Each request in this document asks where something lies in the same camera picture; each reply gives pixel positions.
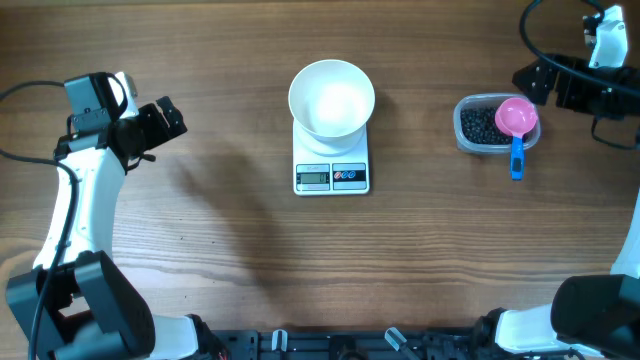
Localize pink scoop blue handle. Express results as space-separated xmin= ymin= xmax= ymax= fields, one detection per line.
xmin=494 ymin=97 xmax=538 ymax=181

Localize white bowl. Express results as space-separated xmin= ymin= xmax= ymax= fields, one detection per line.
xmin=288 ymin=59 xmax=376 ymax=142

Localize white digital kitchen scale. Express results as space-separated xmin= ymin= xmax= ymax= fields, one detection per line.
xmin=292 ymin=122 xmax=370 ymax=196

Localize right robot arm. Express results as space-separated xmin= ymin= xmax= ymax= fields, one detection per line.
xmin=467 ymin=54 xmax=639 ymax=359

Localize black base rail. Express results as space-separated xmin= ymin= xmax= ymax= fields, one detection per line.
xmin=201 ymin=328 xmax=584 ymax=360

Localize black beans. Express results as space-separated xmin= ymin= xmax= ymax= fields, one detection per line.
xmin=460 ymin=107 xmax=512 ymax=145

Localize clear plastic container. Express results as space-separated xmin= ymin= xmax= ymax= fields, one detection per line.
xmin=453 ymin=93 xmax=524 ymax=155

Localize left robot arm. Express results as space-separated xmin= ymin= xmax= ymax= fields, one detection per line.
xmin=6 ymin=72 xmax=215 ymax=359

